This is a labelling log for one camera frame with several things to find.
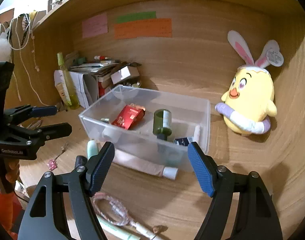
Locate red foil packet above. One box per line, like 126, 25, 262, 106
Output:
112, 104, 146, 130

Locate small blue box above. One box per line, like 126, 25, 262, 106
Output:
174, 137, 194, 146

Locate dark green bottle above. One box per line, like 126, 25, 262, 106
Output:
152, 109, 173, 140

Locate white folded papers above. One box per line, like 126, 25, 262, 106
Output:
54, 70, 99, 108

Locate pink flower hairpin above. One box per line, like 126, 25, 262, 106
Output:
47, 142, 69, 171

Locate pale green stick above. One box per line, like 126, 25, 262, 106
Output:
97, 216, 140, 240

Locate yellow chick plush toy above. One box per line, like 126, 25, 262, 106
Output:
215, 30, 284, 137

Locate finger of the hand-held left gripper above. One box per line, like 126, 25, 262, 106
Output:
4, 105, 58, 123
7, 122, 72, 146

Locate white fluffy item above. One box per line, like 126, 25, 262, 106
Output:
0, 36, 11, 63

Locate red box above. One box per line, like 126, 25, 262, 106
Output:
98, 79, 111, 98

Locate green paper note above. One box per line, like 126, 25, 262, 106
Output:
115, 11, 157, 23

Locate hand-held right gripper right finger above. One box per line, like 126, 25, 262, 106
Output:
188, 142, 283, 240

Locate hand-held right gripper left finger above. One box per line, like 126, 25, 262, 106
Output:
17, 141, 115, 240

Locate stack of booklets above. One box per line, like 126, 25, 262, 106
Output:
69, 57, 123, 77

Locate pink paper note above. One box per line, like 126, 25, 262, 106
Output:
82, 13, 108, 38

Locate pink white braided cable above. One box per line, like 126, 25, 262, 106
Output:
92, 192, 165, 240

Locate small white cardboard box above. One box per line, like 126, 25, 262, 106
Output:
110, 66, 140, 85

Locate clear plastic storage box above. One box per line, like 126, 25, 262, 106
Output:
79, 85, 211, 172

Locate yellow-green spray bottle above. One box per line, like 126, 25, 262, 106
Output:
57, 52, 80, 110

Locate white cord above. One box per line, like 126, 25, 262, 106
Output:
0, 12, 50, 107

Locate light blue tube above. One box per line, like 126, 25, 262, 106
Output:
87, 140, 98, 160

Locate orange paper note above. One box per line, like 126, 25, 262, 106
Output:
114, 18, 172, 39

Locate pale pink tube white cap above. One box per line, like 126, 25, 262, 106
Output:
114, 150, 179, 180

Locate person's left hand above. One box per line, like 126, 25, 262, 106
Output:
6, 159, 20, 194

